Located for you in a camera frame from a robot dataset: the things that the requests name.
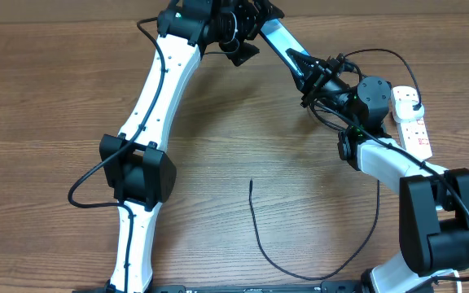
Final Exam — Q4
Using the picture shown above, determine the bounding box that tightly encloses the blue-screen smartphone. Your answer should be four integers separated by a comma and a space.
260, 19, 309, 77

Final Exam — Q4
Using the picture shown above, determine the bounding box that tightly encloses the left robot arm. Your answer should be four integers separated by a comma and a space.
99, 1, 284, 292

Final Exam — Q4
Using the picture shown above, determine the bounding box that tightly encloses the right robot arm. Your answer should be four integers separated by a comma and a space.
286, 49, 469, 292

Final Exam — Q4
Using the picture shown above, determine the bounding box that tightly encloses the white power strip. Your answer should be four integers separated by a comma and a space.
391, 85, 432, 160

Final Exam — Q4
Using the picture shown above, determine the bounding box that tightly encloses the white USB wall charger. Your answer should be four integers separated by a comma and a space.
392, 99, 425, 124

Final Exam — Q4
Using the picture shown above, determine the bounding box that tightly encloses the black USB charging cable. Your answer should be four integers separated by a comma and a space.
248, 48, 423, 282

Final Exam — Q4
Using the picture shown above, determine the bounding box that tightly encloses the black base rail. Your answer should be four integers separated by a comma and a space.
71, 279, 366, 293

